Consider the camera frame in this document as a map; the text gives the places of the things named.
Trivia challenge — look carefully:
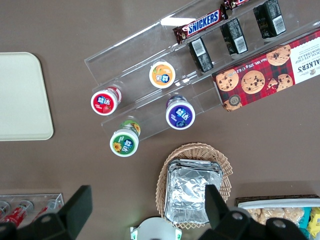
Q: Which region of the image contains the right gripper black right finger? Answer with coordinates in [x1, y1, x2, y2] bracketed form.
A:
[199, 184, 309, 240]

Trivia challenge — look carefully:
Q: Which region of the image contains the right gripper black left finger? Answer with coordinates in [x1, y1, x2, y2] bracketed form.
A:
[0, 184, 94, 240]

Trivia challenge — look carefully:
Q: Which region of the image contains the white rectangular snack tray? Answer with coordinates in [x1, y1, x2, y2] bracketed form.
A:
[237, 200, 320, 226]

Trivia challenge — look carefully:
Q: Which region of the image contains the dark woven base tray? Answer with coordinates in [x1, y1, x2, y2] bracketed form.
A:
[234, 193, 320, 208]

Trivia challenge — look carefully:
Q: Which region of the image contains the light wicker basket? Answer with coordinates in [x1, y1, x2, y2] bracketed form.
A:
[155, 142, 234, 230]

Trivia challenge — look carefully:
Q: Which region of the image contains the beige plastic tray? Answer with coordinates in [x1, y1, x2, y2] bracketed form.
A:
[0, 51, 55, 142]

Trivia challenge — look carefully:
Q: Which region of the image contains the clear acrylic bottle rack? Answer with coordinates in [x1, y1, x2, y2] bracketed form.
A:
[0, 192, 65, 226]

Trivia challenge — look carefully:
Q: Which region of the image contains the red cola bottle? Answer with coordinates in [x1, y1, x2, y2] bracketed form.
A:
[31, 199, 62, 223]
[1, 199, 35, 225]
[0, 201, 12, 218]

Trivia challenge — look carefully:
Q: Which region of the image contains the stack of foil trays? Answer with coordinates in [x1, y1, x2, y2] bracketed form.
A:
[163, 157, 224, 225]

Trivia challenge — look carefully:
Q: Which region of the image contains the rice cracker snack packet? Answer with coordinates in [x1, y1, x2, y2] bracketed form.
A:
[246, 206, 306, 226]

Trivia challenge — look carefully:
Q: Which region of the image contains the green lid gum jar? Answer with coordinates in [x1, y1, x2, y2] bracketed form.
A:
[109, 119, 141, 158]

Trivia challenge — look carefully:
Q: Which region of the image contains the blue snack packet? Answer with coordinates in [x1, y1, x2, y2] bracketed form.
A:
[298, 207, 313, 230]

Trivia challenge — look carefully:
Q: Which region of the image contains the yellow snack packet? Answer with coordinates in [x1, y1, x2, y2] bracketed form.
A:
[307, 206, 320, 236]

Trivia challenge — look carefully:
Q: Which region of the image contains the purple lid gum jar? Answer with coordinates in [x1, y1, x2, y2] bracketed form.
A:
[165, 93, 196, 131]

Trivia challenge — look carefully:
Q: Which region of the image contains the red lid gum jar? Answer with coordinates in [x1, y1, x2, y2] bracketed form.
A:
[90, 84, 123, 116]

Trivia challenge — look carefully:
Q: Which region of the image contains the red Walkers cookie box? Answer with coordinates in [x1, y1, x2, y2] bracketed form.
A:
[211, 28, 320, 113]

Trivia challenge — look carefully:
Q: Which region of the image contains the orange lid gum jar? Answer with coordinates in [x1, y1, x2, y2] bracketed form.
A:
[148, 59, 176, 90]

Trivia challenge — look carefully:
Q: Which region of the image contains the small black barcode box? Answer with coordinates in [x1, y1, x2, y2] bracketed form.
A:
[188, 36, 215, 73]
[252, 0, 287, 40]
[219, 17, 249, 56]

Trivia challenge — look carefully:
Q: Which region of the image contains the clear acrylic stepped stand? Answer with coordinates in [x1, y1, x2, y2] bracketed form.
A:
[84, 0, 320, 147]

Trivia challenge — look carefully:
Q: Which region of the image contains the Snickers chocolate bar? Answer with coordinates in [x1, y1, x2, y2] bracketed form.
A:
[222, 0, 252, 11]
[172, 8, 229, 45]

